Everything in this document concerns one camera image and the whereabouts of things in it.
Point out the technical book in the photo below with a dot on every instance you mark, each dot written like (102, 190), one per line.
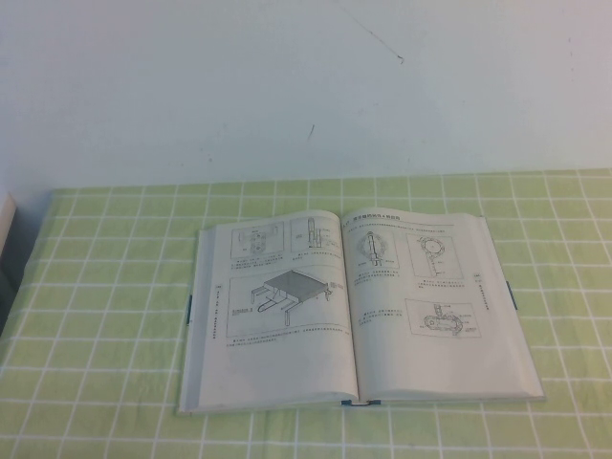
(287, 363)

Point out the green checked tablecloth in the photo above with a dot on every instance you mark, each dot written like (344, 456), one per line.
(95, 382)

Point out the beige board panel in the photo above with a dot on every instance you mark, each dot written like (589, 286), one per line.
(6, 225)

